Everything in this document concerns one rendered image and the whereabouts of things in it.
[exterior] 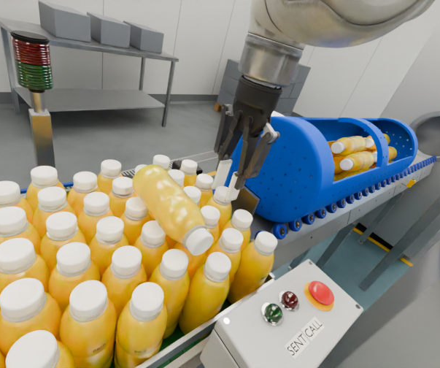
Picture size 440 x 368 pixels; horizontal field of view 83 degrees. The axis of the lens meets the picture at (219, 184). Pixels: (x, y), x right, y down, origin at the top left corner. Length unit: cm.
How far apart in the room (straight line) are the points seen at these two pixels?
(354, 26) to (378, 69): 569
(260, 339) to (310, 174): 39
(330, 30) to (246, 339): 31
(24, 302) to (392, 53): 589
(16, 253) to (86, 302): 12
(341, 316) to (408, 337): 76
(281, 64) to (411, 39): 553
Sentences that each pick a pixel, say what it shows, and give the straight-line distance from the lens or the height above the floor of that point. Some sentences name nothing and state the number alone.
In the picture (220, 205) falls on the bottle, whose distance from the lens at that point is 53.
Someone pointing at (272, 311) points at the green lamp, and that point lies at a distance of 34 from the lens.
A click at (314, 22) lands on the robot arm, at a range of 24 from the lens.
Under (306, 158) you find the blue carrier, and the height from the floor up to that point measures 117.
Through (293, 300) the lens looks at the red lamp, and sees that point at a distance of 37.
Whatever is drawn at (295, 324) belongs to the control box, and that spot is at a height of 110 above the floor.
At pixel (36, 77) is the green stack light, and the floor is 119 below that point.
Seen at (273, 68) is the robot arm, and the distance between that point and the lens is 40.
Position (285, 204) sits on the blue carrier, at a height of 104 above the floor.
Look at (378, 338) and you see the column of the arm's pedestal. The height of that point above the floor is 60.
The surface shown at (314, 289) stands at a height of 111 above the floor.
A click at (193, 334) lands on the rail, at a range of 45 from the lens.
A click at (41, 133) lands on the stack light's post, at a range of 74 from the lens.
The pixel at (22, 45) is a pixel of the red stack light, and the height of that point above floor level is 124.
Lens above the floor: 138
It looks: 31 degrees down
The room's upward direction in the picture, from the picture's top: 18 degrees clockwise
